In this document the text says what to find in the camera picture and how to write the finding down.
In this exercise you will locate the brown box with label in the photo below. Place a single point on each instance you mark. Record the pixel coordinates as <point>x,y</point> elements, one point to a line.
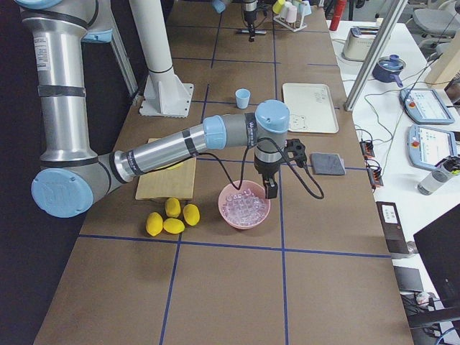
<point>392,229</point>

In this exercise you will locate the pink bowl of ice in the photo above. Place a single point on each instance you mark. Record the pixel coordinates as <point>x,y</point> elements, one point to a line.
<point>244,208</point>

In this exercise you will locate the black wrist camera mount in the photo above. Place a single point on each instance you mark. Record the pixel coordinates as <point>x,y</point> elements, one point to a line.
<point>295,151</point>

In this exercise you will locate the black monitor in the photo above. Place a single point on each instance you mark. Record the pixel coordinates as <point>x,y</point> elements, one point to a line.
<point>438,247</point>

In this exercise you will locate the yellow cup on rack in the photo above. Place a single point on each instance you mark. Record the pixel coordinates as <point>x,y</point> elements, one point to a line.
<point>277,6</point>

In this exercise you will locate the steel muddler black tip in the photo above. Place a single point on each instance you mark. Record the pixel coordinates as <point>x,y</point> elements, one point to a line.
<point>246,31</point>

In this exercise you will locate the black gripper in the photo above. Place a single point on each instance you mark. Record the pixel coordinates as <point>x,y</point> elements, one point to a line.
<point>266,169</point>

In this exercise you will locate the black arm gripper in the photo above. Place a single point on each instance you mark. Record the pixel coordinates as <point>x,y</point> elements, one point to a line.
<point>249,12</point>

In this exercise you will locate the white wire cup rack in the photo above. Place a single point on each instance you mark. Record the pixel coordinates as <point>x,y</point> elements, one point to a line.
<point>296,26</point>

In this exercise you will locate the red bottle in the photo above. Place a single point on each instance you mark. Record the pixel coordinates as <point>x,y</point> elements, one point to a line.
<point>337,13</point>

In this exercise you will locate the pink cup on rack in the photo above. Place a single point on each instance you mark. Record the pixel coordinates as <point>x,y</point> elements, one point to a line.
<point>289,13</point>

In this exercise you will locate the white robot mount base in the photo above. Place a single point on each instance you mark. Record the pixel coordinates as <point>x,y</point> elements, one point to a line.
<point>166,96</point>

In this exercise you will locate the whole yellow lemon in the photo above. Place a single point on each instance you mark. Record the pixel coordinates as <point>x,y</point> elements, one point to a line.
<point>154,224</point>
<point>173,226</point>
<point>172,207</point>
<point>191,214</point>

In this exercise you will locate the aluminium frame post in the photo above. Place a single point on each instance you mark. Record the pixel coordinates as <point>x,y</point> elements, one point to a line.
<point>375,52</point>

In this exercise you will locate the white bear serving tray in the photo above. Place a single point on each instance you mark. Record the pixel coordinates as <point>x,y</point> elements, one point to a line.
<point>311,108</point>

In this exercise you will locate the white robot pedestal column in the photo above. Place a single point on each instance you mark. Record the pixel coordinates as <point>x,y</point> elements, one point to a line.
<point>150,24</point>

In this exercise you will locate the blue pot with lid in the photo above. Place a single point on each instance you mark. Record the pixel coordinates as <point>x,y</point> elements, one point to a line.
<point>388,69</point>

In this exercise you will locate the cream toaster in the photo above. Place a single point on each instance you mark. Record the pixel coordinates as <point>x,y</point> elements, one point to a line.
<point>358,43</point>

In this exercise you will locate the blue teach pendant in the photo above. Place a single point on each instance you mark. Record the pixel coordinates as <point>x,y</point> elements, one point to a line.
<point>427,146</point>
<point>424,106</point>

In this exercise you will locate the grey folded cloth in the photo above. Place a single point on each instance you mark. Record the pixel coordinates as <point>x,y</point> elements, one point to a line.
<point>327,164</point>

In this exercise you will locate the wooden cutting board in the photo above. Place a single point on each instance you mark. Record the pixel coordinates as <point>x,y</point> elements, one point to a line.
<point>176,181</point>

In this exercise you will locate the clear water bottle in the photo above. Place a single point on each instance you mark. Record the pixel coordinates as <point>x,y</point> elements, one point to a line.
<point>445,170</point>

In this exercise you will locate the light blue plastic cup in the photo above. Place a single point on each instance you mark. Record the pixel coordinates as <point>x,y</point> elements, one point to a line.
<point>242,96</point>

